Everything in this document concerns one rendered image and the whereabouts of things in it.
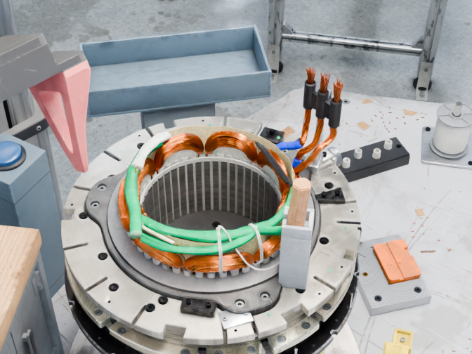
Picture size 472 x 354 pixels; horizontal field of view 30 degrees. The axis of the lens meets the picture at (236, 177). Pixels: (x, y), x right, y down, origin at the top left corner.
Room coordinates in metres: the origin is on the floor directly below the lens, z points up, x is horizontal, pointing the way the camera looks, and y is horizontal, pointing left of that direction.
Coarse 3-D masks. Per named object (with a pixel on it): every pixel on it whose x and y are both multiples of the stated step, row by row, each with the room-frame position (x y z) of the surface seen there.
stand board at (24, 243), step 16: (0, 240) 0.62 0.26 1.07; (16, 240) 0.63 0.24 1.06; (32, 240) 0.63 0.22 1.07; (0, 256) 0.60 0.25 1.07; (16, 256) 0.60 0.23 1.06; (32, 256) 0.61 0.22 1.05; (0, 272) 0.58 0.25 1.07; (16, 272) 0.58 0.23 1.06; (0, 288) 0.56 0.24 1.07; (16, 288) 0.56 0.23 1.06; (0, 304) 0.54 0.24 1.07; (16, 304) 0.55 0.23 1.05; (0, 320) 0.52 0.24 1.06; (0, 336) 0.51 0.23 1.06
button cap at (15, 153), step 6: (0, 144) 0.80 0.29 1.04; (6, 144) 0.80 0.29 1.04; (12, 144) 0.80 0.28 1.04; (0, 150) 0.79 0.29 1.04; (6, 150) 0.79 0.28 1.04; (12, 150) 0.79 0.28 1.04; (18, 150) 0.79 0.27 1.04; (0, 156) 0.78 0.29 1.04; (6, 156) 0.78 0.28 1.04; (12, 156) 0.78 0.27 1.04; (18, 156) 0.78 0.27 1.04; (0, 162) 0.77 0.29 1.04; (6, 162) 0.77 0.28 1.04; (12, 162) 0.77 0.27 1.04
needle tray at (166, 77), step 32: (192, 32) 1.01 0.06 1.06; (224, 32) 1.02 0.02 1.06; (256, 32) 1.01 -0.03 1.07; (96, 64) 0.98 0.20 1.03; (128, 64) 0.99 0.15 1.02; (160, 64) 0.99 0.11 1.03; (192, 64) 0.99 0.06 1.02; (224, 64) 0.99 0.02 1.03; (256, 64) 0.99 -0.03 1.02; (96, 96) 0.88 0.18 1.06; (128, 96) 0.89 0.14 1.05; (160, 96) 0.89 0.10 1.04; (192, 96) 0.90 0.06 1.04; (224, 96) 0.91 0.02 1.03; (256, 96) 0.92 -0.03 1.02
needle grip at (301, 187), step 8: (296, 184) 0.55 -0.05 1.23; (304, 184) 0.55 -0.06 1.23; (296, 192) 0.55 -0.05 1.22; (304, 192) 0.55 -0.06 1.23; (296, 200) 0.55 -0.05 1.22; (304, 200) 0.55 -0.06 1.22; (296, 208) 0.55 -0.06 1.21; (304, 208) 0.55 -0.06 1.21; (288, 216) 0.55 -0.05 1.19; (296, 216) 0.54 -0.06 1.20; (304, 216) 0.55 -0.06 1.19; (288, 224) 0.55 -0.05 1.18; (296, 224) 0.55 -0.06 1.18
